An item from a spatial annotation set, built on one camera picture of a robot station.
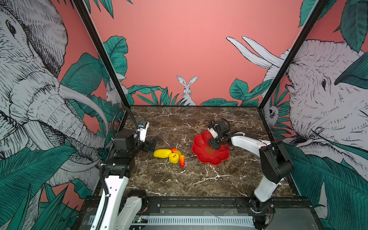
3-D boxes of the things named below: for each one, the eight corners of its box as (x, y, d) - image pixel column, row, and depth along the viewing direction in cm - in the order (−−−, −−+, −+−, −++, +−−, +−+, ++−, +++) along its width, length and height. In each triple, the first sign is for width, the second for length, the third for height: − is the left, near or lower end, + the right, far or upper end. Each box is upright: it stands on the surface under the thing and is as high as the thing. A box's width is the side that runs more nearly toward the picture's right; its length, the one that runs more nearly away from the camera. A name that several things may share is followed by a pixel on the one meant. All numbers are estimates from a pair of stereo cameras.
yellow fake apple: (169, 163, 90) (168, 160, 86) (170, 156, 93) (169, 152, 89) (179, 163, 90) (178, 160, 86) (179, 156, 93) (179, 152, 89)
